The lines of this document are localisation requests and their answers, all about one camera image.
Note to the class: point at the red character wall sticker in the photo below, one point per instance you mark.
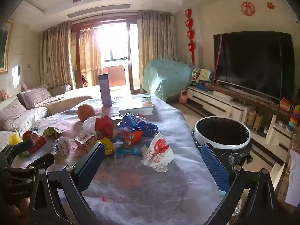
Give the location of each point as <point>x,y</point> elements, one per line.
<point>271,5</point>

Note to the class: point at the teal cloth covered armchair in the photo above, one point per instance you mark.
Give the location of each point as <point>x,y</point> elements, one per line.
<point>166,77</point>

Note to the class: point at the yellow mesh ball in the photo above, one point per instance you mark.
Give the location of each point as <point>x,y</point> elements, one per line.
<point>15,138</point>

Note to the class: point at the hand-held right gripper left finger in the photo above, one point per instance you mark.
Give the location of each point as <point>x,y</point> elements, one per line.
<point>90,164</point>

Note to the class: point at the teal wrapper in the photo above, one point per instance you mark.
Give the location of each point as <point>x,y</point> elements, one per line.
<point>131,151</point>

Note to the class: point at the sheer orange curtain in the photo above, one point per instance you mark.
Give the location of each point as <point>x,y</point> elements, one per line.
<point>89,54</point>

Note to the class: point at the beige sofa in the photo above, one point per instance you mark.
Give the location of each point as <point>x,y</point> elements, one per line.
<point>68,100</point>

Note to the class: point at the red tube packet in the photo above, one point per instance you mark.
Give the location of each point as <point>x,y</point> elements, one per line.
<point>39,143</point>

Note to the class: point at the red white small can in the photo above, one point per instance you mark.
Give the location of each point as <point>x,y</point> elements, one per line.
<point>29,134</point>

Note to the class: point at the pink kettlebell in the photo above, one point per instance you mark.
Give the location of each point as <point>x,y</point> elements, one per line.
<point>183,97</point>

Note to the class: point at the yellow lidded jar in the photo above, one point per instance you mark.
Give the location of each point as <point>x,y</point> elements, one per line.
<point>250,118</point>

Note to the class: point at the teal paper scrap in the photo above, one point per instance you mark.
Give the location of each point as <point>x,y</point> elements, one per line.
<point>221,193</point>

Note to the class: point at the blue plastic wrapper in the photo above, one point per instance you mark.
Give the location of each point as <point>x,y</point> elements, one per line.
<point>138,124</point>

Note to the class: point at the wooden framed balcony door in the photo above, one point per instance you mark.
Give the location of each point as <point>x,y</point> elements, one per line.
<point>131,51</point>

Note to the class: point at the pink stick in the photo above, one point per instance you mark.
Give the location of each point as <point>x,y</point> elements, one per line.
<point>218,54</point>

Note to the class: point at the floral tablecloth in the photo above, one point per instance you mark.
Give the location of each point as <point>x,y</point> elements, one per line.
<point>140,192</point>

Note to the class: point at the small red white carton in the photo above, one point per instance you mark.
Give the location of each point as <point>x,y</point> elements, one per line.
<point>84,141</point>

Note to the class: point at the white paper cupcake liner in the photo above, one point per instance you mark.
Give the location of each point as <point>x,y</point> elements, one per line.
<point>89,124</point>

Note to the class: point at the yellow teal toy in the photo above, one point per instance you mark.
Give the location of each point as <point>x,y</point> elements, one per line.
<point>205,75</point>

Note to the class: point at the floral cushion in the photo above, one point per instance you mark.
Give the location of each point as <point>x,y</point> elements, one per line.
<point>30,118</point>

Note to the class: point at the pink hanging pendant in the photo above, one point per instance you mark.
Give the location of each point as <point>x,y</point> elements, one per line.
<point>231,110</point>

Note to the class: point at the purple thermos bottle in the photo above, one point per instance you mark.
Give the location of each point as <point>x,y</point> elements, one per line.
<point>105,91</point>

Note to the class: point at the plush toy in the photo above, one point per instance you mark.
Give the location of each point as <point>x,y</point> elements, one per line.
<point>4,93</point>

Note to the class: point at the black television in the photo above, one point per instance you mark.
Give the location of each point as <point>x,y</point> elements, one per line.
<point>253,65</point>

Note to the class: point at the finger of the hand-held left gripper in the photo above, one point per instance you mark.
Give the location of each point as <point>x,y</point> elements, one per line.
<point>22,146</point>
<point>42,161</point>

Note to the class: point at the white red-print plastic bag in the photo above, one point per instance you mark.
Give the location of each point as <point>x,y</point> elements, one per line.
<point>159,150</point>

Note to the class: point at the yellow wrapper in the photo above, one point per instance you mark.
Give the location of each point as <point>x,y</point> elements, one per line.
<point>107,145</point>

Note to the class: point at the pink striped pillow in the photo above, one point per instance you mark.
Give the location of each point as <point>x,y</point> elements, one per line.
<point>11,114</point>
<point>36,97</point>

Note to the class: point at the white TV cabinet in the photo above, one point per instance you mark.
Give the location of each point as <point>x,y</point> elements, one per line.
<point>211,103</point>

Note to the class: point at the grey cushion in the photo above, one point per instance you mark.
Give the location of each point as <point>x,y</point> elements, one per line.
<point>59,90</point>

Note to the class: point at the green crumpled wrapper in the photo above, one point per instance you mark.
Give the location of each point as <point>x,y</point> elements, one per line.
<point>52,132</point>

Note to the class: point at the small green item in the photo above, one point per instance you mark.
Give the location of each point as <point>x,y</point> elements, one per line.
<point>24,154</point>

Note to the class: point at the red yellow toy phone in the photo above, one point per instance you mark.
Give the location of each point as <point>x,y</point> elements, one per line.
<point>284,103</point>

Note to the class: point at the orange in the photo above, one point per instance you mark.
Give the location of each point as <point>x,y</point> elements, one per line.
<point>85,112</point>

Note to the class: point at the person's left hand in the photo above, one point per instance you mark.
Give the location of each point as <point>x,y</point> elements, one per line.
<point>13,212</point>

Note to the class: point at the round red wall sticker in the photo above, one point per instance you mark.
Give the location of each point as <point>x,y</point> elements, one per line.
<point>247,9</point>

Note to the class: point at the yellow tower toy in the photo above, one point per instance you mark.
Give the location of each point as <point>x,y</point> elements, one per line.
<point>257,121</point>

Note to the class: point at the crumpled white paper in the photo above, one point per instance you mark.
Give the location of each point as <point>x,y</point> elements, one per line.
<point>63,146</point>

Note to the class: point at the blue toy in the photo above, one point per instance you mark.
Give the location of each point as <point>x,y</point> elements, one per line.
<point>203,85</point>

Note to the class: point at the green cover book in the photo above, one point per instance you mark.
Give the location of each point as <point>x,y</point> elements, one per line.
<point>138,102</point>

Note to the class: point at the gold picture frame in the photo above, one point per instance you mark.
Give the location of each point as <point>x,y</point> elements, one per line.
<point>8,49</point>

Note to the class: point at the beige patterned curtain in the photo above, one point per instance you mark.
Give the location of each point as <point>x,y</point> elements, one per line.
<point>55,54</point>
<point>155,42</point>

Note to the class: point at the red snack packet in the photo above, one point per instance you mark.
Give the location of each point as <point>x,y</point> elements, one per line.
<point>104,125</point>

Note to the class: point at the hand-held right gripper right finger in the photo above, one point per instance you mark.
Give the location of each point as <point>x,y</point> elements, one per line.
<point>215,168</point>

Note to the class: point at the orange white snack packet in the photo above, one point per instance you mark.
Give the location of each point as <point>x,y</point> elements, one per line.
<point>131,137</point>

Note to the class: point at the red hanging towel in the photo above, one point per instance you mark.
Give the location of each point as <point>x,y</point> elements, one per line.
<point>116,76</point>

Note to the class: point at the red heart hanging decoration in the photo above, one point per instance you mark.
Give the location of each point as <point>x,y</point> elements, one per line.
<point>190,34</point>

